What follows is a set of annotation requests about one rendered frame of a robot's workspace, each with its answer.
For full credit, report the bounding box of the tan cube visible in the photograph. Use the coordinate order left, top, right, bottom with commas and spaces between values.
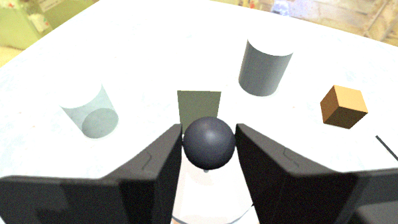
320, 85, 368, 129

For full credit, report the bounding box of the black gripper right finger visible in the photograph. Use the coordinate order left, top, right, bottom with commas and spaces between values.
235, 123, 398, 224

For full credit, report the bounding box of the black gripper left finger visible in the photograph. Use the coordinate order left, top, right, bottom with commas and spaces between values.
0, 123, 182, 224

